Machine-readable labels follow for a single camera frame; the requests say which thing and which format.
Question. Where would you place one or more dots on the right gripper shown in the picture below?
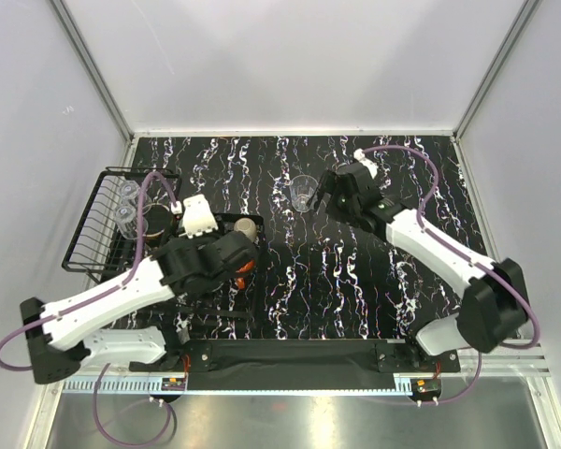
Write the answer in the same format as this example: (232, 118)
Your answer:
(329, 184)

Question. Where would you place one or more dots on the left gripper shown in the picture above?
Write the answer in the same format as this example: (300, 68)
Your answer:
(215, 237)

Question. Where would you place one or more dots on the tall clear glass tumbler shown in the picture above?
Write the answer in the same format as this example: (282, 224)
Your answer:
(302, 188)

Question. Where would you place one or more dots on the orange black mug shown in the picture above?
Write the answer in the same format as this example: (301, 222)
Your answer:
(243, 276)

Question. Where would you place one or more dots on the black mug red inside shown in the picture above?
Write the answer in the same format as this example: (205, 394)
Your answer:
(160, 222)

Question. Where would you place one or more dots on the small beige mug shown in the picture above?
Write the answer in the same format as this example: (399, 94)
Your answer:
(247, 227)

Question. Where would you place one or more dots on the small clear glass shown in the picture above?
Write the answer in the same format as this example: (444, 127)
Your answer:
(127, 220)
(129, 193)

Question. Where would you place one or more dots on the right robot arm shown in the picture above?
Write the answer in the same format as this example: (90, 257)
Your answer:
(493, 296)

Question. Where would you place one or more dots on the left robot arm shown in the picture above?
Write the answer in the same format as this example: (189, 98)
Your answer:
(59, 334)

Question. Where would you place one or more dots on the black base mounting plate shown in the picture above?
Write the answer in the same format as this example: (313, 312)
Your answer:
(297, 365)

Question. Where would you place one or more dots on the black wire dish rack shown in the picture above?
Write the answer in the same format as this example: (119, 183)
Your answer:
(104, 242)

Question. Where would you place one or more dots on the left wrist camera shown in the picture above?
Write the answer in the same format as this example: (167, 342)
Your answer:
(197, 218)

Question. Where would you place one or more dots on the grey cable duct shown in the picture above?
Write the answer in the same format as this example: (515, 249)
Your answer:
(164, 386)

